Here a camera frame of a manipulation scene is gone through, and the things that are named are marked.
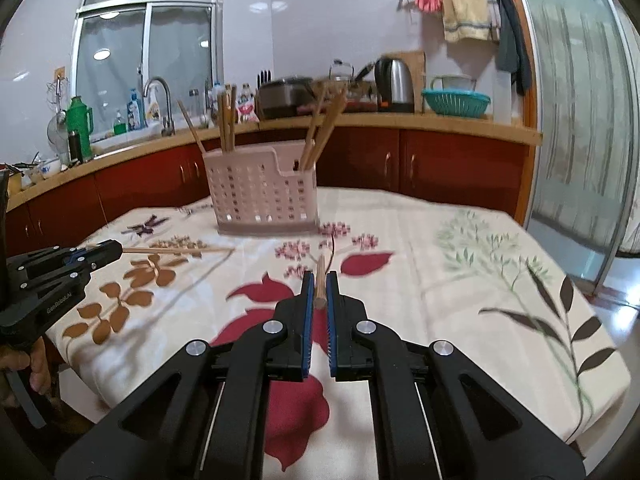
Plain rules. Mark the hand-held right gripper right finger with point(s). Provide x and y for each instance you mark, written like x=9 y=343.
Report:
x=332 y=330

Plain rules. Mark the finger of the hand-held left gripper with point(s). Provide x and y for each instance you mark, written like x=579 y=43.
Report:
x=50 y=260
x=60 y=285

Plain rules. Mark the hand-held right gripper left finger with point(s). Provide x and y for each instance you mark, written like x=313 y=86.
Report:
x=308 y=330

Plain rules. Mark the pink plastic utensil holder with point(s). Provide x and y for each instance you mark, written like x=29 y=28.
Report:
x=260 y=195

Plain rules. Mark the chopsticks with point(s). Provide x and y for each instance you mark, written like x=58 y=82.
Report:
x=327 y=128

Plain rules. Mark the person's left hand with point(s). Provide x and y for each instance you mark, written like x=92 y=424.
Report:
x=39 y=367

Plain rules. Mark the white ceramic bowl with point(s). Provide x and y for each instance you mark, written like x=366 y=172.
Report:
x=49 y=169

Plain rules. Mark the black thermos cup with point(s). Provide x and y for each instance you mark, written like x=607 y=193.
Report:
x=75 y=147

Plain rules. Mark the floral printed tablecloth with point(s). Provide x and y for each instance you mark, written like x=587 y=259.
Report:
x=450 y=310

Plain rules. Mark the green thermos jug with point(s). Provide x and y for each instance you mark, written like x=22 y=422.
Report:
x=79 y=125

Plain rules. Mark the small green bottle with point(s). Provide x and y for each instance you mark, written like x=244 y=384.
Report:
x=119 y=125

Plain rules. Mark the blue dish soap bottle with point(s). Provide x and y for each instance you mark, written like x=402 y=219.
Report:
x=133 y=112

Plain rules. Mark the white detergent bottle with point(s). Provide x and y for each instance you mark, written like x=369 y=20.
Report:
x=152 y=110

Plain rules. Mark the metal kitchen faucet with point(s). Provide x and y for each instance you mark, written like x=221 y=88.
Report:
x=167 y=115

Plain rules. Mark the red kitchen cabinet counter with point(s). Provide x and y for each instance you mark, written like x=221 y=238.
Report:
x=450 y=160

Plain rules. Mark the sliding window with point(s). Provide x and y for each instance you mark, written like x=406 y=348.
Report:
x=120 y=50

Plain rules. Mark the red label bottle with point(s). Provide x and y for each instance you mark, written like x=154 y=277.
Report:
x=247 y=107

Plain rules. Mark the dark rice cooker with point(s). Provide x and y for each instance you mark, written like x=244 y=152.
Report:
x=282 y=97

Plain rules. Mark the clear bottle blue cap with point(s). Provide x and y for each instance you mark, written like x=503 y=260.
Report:
x=216 y=95

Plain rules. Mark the steel electric kettle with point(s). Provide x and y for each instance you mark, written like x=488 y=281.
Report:
x=395 y=85

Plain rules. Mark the teal plastic colander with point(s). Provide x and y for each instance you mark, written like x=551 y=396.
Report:
x=455 y=105

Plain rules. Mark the pot with glass lid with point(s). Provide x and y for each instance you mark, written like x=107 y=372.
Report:
x=341 y=72

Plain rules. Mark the wooden cutting board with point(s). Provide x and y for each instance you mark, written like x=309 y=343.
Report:
x=419 y=72

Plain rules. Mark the white enamel basin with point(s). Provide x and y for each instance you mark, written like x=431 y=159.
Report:
x=452 y=82

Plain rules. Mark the frosted glass sliding door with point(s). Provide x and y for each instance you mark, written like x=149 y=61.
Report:
x=575 y=135

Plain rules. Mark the dark hanging cloth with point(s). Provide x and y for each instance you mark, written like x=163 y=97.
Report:
x=510 y=45

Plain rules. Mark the yellow hanging towel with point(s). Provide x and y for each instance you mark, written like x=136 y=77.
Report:
x=465 y=10

